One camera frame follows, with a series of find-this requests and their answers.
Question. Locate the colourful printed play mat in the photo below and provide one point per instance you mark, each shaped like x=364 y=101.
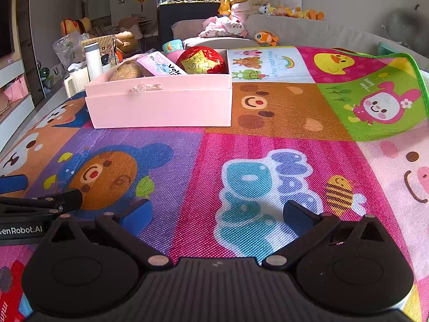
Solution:
x=254 y=154

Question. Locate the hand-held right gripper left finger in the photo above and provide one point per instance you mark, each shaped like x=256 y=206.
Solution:
x=134 y=216

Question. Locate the teal cushion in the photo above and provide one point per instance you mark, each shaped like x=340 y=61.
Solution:
x=387 y=48

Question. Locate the pink pillow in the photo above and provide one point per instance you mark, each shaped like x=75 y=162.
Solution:
x=246 y=9

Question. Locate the clear plastic bag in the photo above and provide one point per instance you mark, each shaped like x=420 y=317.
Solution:
x=67 y=48

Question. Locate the yellow orange plush toy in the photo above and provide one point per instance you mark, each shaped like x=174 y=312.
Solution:
x=308 y=14

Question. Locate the grey fan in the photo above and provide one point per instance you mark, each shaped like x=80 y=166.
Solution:
x=405 y=26

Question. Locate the orange fish plush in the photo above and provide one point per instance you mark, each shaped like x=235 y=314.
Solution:
x=266 y=38

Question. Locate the white thermos bottle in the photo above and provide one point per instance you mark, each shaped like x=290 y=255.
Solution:
x=93 y=62

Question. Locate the dark fish tank cabinet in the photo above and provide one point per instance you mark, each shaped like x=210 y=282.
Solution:
x=181 y=16

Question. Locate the white television cabinet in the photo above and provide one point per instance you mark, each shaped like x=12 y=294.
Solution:
x=16 y=114

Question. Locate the white jug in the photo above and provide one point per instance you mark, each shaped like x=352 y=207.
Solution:
x=78 y=82

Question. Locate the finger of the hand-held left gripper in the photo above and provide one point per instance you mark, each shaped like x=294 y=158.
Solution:
x=67 y=198
x=13 y=183

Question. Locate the brown bear plush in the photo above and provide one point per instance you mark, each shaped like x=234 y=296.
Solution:
x=125 y=40

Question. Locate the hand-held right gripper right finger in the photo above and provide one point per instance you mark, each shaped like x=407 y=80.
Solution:
x=298 y=214

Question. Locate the pink packet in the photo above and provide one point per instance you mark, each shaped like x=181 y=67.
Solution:
x=157 y=63

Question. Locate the brown ball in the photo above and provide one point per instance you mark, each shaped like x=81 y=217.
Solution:
x=129 y=70

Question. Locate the beige sofa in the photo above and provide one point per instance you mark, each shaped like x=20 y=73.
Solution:
x=318 y=32

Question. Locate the red woven ball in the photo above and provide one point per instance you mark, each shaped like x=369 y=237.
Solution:
x=201 y=60

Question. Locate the white paper wall note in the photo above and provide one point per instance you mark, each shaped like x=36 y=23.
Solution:
x=291 y=1

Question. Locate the pink clothes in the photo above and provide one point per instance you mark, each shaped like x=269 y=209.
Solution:
x=221 y=28

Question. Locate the woven patterned bag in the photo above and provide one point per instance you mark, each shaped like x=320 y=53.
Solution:
x=105 y=45

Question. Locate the beige chair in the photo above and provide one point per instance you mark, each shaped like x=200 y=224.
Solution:
x=129 y=23

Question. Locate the black television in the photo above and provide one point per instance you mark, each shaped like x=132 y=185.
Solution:
x=6 y=23

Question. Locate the pink bag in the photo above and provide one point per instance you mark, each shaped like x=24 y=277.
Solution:
x=16 y=90

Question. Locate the white duck plush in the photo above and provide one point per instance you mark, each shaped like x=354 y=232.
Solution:
x=265 y=8

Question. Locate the pink cardboard box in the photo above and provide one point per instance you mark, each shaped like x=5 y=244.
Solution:
x=157 y=104

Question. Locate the orange brown plush toy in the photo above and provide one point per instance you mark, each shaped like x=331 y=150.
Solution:
x=72 y=25

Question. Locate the teal cup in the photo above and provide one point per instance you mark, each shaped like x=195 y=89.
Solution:
x=172 y=46

